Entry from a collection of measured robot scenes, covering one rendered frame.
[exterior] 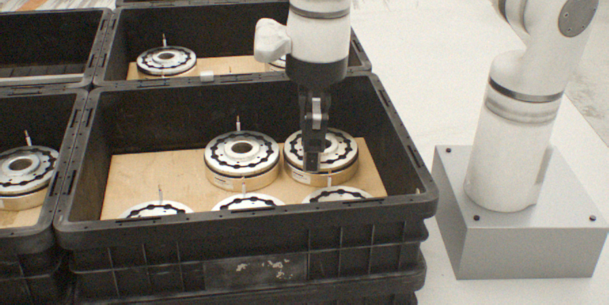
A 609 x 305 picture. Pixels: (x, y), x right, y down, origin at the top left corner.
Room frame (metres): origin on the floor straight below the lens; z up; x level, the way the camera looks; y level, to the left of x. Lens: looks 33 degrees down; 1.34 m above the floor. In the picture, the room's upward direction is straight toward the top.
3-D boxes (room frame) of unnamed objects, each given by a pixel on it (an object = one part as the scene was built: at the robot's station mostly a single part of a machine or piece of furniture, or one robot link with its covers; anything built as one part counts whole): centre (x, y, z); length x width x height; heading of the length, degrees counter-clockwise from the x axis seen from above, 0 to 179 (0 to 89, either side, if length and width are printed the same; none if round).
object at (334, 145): (0.71, -0.04, 0.86); 0.05 x 0.05 x 0.01
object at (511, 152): (0.69, -0.29, 0.88); 0.09 x 0.09 x 0.17; 5
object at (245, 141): (0.70, 0.06, 0.86); 0.05 x 0.05 x 0.01
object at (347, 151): (0.71, -0.04, 0.86); 0.10 x 0.10 x 0.01
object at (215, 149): (0.70, 0.06, 0.86); 0.10 x 0.10 x 0.01
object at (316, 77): (0.68, -0.03, 0.98); 0.08 x 0.08 x 0.09
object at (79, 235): (0.63, 0.05, 0.92); 0.40 x 0.30 x 0.02; 97
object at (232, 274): (0.63, 0.05, 0.87); 0.40 x 0.30 x 0.11; 97
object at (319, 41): (0.68, -0.02, 1.05); 0.11 x 0.09 x 0.06; 91
